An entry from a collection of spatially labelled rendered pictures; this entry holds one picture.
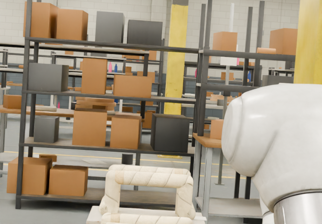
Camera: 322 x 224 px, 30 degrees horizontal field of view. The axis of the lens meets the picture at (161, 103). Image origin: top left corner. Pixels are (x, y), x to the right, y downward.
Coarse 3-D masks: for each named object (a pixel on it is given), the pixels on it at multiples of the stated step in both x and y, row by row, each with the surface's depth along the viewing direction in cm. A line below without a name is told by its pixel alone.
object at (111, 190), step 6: (108, 180) 136; (114, 180) 135; (108, 186) 136; (114, 186) 136; (108, 192) 136; (114, 192) 136; (108, 198) 136; (114, 198) 136; (108, 204) 136; (114, 204) 136; (108, 210) 136; (114, 210) 136
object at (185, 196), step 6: (186, 186) 136; (192, 186) 137; (180, 192) 136; (186, 192) 136; (192, 192) 137; (180, 198) 136; (186, 198) 136; (180, 204) 136; (186, 204) 136; (180, 210) 136; (186, 210) 136; (180, 216) 136; (186, 216) 136
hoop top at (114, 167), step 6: (114, 168) 144; (120, 168) 144; (126, 168) 144; (132, 168) 144; (138, 168) 144; (144, 168) 144; (150, 168) 144; (156, 168) 144; (162, 168) 145; (168, 168) 145; (174, 168) 145; (180, 168) 145; (186, 174) 144
